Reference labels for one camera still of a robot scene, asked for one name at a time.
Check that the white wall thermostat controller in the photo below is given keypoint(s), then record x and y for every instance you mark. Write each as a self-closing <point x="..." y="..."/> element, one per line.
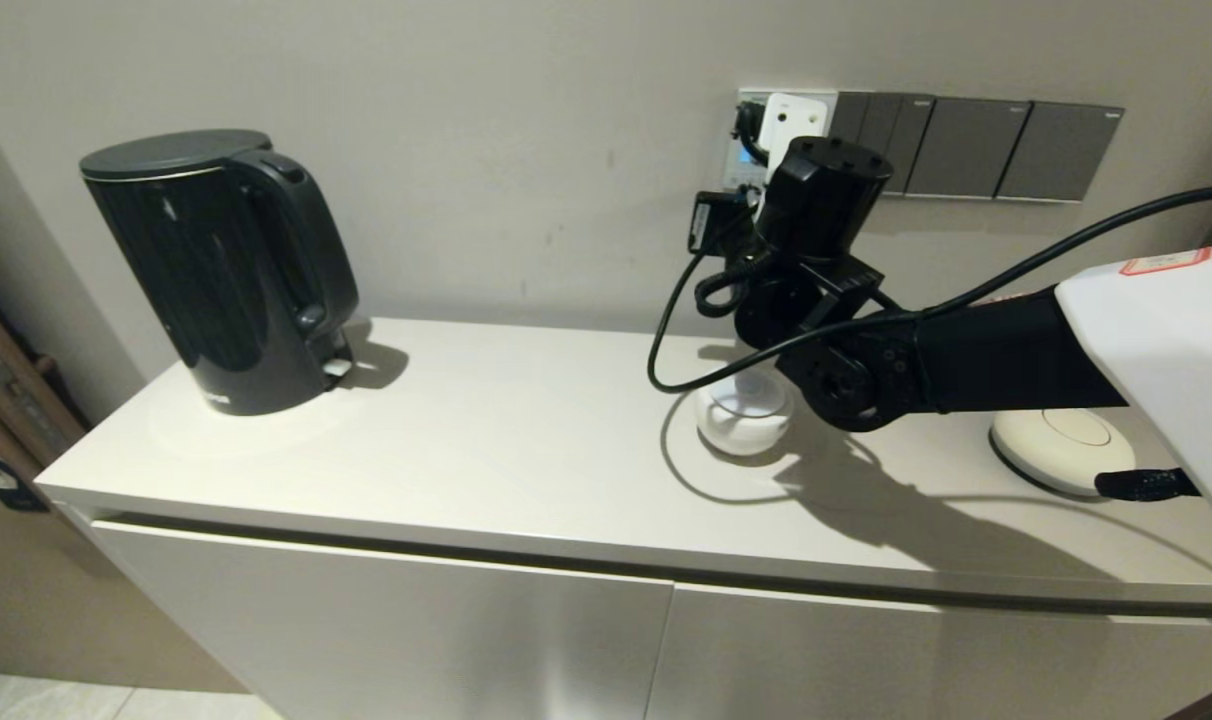
<point x="738" y="170"/>

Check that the white cabinet door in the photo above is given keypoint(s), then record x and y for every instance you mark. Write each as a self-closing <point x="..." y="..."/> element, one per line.
<point x="916" y="660"/>
<point x="366" y="630"/>

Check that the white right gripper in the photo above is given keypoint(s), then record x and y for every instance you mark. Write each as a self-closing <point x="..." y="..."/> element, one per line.
<point x="801" y="115"/>

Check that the black electric kettle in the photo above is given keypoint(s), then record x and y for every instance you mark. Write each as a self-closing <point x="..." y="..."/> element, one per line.
<point x="216" y="270"/>

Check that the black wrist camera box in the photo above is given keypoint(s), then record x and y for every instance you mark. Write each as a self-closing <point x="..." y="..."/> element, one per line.
<point x="711" y="222"/>

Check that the white cabinet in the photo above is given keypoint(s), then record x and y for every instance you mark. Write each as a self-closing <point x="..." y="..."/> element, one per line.
<point x="516" y="450"/>

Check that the white round disc device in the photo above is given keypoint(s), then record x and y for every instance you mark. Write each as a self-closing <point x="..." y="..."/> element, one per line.
<point x="1061" y="445"/>

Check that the gray three-rocker wall switch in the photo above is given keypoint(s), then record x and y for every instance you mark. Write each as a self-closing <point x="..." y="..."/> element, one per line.
<point x="871" y="125"/>

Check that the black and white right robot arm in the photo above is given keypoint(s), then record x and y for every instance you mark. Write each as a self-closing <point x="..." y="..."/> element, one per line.
<point x="996" y="350"/>

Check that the brown wooden door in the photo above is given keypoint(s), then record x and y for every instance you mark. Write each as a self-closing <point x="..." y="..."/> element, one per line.
<point x="66" y="600"/>

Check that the metal door lock plate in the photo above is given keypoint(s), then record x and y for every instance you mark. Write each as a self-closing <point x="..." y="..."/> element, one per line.
<point x="21" y="405"/>

